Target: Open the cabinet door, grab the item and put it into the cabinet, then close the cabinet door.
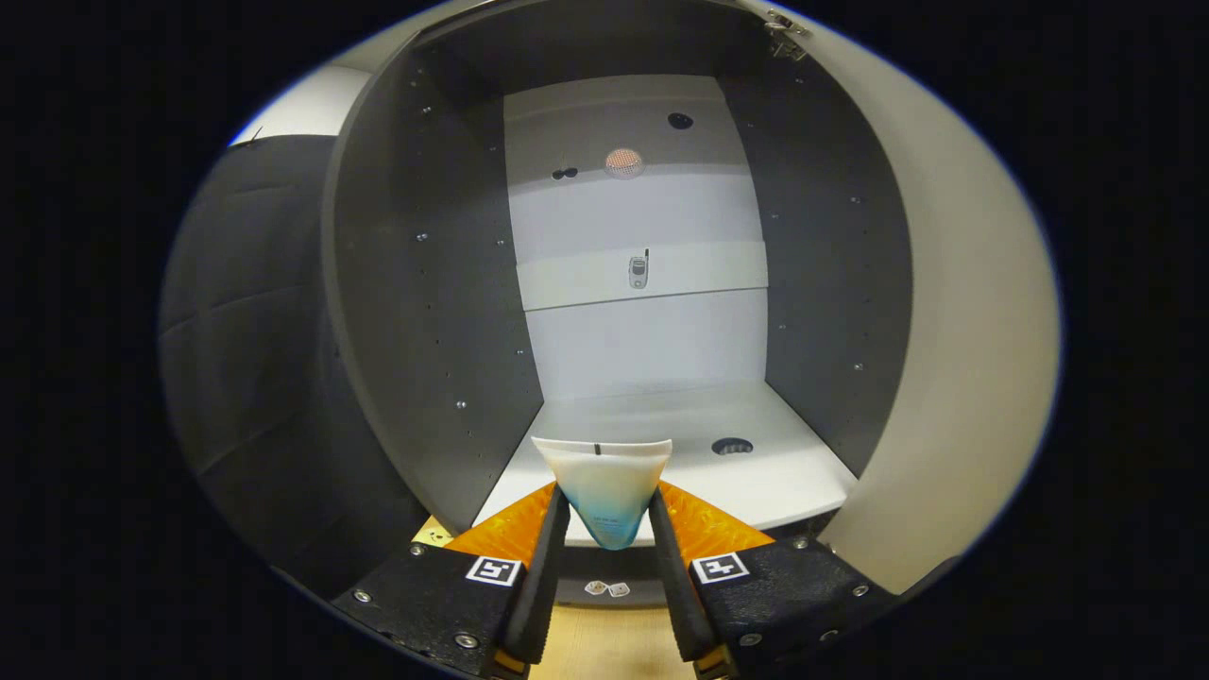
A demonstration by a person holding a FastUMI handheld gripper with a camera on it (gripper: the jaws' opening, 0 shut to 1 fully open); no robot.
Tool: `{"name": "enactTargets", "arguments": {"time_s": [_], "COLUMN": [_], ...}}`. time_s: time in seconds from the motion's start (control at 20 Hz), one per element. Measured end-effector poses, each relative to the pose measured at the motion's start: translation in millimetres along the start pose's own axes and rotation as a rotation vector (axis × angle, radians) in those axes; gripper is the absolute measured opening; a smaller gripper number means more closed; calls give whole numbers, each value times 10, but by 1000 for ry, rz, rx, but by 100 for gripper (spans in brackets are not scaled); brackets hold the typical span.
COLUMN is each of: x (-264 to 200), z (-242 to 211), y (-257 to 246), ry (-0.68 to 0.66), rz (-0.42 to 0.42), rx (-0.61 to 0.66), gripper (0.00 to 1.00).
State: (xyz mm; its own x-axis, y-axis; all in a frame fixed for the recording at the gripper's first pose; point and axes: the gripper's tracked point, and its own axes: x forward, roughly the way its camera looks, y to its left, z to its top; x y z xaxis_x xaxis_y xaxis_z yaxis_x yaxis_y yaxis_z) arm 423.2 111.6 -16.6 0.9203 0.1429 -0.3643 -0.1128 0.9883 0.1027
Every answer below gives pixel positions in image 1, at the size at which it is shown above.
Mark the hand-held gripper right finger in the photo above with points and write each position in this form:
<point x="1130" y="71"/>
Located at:
<point x="675" y="586"/>

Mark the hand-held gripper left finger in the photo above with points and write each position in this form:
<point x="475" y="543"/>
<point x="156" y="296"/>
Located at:
<point x="543" y="586"/>

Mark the white blue squeeze tube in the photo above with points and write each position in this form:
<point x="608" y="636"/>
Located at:
<point x="604" y="491"/>

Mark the yellow plush toy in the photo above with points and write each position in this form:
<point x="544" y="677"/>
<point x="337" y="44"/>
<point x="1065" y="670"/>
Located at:
<point x="433" y="536"/>

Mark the dark grey cabinet body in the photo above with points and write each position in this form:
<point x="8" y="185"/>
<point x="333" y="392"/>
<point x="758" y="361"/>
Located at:
<point x="425" y="331"/>

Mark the black backdrop cloth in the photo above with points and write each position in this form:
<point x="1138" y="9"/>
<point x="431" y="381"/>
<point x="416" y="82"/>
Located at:
<point x="246" y="378"/>

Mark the metal door hinge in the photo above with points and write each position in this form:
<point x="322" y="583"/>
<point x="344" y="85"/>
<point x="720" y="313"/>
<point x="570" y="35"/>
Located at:
<point x="786" y="36"/>

